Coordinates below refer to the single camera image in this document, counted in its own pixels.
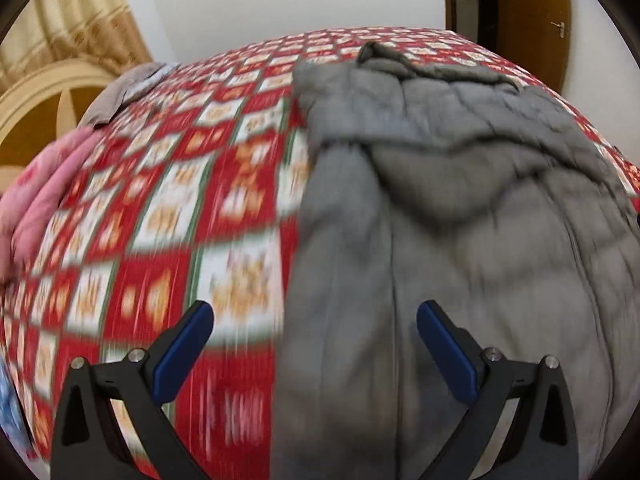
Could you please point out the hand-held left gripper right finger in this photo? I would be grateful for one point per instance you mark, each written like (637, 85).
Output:
(447, 355)

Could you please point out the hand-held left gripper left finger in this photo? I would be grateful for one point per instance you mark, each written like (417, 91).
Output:
(181, 355)

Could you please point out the grey puffer jacket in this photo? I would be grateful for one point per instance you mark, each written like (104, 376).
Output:
(450, 200)

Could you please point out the red printed bed sheet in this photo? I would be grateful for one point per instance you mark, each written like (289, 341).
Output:
(175, 200)

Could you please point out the light blue cloth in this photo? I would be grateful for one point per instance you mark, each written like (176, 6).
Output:
(10, 410)

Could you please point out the pink folded blanket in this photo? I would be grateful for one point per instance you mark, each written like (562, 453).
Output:
(35, 200)

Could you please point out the striped pillow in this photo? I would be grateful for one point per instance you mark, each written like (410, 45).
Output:
(125, 90)

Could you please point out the cream and brown headboard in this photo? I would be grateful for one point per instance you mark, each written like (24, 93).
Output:
(45, 105)

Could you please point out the beige patterned curtain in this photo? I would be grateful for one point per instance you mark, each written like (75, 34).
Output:
(65, 25)

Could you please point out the brown wooden door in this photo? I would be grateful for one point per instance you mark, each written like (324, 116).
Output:
(535, 10)

